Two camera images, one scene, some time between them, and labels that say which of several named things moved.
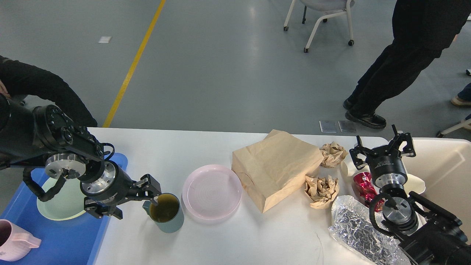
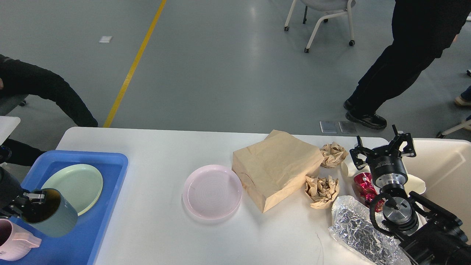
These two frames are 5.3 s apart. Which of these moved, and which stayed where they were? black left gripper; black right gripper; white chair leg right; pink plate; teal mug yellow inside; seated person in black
Moved: teal mug yellow inside; black left gripper
Stayed: pink plate; black right gripper; seated person in black; white chair leg right
